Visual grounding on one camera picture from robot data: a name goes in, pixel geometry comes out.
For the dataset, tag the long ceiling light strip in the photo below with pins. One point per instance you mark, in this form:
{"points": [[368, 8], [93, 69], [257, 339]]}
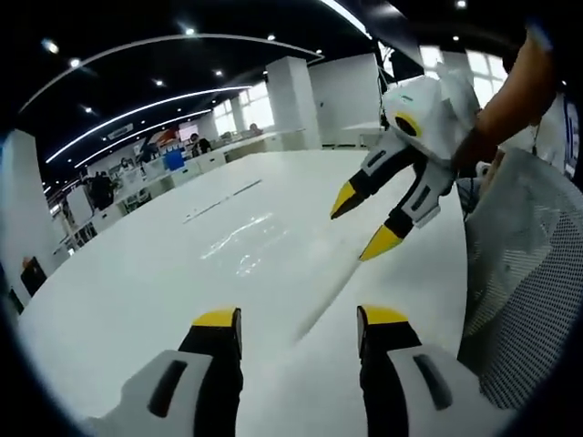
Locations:
{"points": [[182, 96]]}

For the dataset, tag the pink wall screen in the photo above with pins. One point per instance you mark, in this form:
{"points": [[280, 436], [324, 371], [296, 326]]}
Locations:
{"points": [[185, 132]]}

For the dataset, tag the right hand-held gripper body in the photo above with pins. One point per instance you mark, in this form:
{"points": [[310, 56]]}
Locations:
{"points": [[428, 118]]}

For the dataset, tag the black box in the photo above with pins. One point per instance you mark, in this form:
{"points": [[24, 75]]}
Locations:
{"points": [[33, 275]]}

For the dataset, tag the clear food packaging bags stack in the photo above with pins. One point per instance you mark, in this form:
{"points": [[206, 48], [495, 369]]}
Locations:
{"points": [[255, 255]]}

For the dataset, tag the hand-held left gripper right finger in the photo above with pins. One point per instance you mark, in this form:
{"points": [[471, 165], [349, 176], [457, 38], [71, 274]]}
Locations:
{"points": [[410, 391]]}

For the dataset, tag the person's white shirt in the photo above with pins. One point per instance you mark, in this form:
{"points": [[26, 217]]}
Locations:
{"points": [[553, 136]]}

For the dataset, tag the white pillar by windows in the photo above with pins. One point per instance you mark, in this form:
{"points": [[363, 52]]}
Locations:
{"points": [[293, 104]]}

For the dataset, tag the blue box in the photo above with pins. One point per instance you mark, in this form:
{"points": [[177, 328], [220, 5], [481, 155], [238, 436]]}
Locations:
{"points": [[173, 160]]}

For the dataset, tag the person's right hand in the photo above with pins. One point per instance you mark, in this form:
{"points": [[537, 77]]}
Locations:
{"points": [[473, 150]]}

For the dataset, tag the wide white square pillar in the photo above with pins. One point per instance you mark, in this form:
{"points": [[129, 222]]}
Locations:
{"points": [[23, 205]]}

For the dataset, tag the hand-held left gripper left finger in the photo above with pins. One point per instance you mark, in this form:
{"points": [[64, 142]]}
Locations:
{"points": [[182, 391]]}

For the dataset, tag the white mesh laundry bag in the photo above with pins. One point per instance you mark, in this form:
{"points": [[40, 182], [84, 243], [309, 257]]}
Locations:
{"points": [[524, 273]]}

